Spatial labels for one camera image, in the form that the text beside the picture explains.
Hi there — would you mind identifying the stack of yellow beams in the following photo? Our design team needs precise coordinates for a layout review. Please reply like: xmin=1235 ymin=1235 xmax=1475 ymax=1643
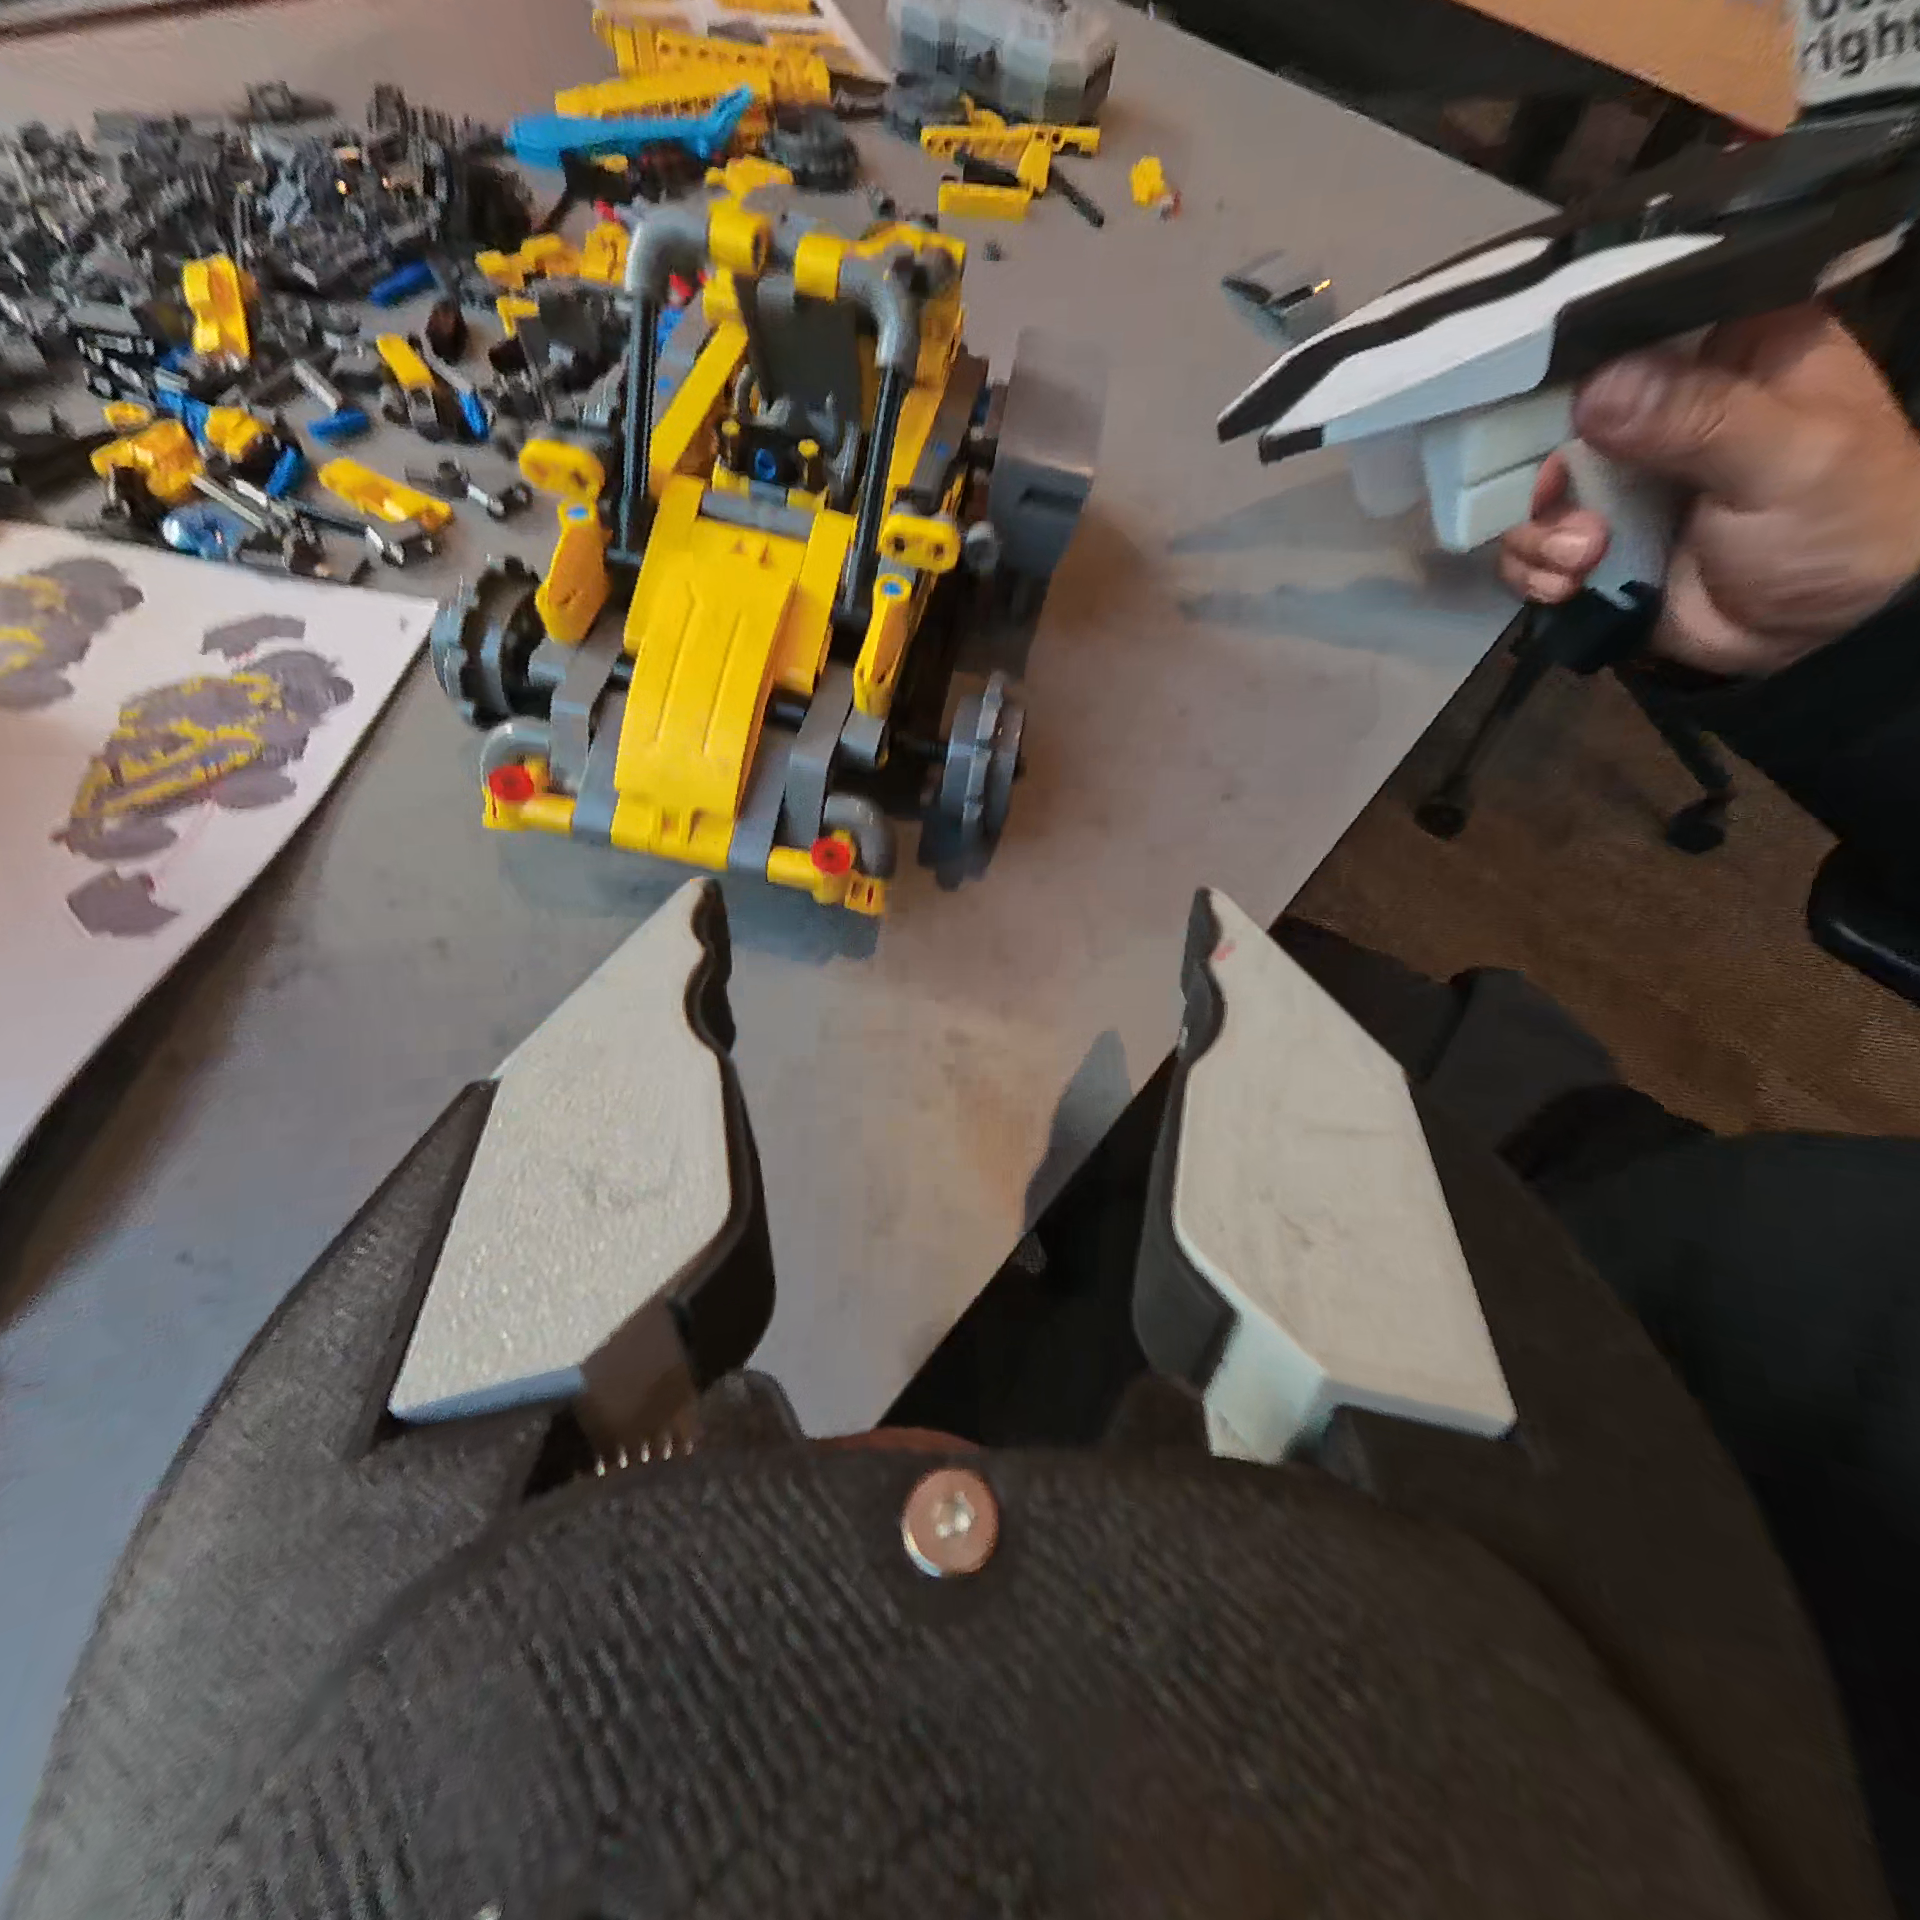
xmin=555 ymin=17 xmax=835 ymax=124

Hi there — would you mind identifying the dark grey brick panel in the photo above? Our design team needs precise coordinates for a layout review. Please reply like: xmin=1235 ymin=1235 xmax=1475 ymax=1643
xmin=1221 ymin=253 xmax=1336 ymax=339

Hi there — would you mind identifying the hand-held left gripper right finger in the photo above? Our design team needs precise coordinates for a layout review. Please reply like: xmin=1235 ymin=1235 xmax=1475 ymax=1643
xmin=1134 ymin=886 xmax=1521 ymax=1466

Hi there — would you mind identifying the black office chair base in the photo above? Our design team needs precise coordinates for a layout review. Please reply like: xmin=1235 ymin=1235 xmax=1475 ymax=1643
xmin=1416 ymin=648 xmax=1739 ymax=856

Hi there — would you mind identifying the grey brick battery box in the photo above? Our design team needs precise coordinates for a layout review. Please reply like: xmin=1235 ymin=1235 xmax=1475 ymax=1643
xmin=884 ymin=0 xmax=1119 ymax=124

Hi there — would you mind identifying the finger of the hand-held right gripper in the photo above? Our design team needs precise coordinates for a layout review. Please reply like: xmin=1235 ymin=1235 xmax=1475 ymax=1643
xmin=1256 ymin=228 xmax=1729 ymax=558
xmin=1215 ymin=222 xmax=1594 ymax=449

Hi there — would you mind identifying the pile of loose brick parts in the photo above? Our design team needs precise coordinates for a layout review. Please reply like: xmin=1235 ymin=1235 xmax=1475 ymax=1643
xmin=0 ymin=81 xmax=722 ymax=589

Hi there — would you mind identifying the white building instruction booklet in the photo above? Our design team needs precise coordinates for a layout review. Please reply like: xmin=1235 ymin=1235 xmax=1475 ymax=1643
xmin=0 ymin=525 xmax=441 ymax=1172

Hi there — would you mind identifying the person's right forearm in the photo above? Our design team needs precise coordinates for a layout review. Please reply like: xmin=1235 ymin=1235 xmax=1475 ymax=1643
xmin=1679 ymin=272 xmax=1920 ymax=900

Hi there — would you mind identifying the grey desk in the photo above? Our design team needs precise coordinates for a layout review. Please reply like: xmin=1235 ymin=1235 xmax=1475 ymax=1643
xmin=0 ymin=0 xmax=1569 ymax=1802

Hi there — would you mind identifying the yellow grey brick toy vehicle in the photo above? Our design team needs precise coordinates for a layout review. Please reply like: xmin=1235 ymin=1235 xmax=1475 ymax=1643
xmin=430 ymin=197 xmax=1112 ymax=919

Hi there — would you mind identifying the person's right hand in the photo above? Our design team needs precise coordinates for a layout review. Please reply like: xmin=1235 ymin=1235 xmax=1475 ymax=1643
xmin=1497 ymin=313 xmax=1903 ymax=679

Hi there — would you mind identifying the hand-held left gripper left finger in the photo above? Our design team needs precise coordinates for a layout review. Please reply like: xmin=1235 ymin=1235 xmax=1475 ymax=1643
xmin=389 ymin=878 xmax=776 ymax=1423

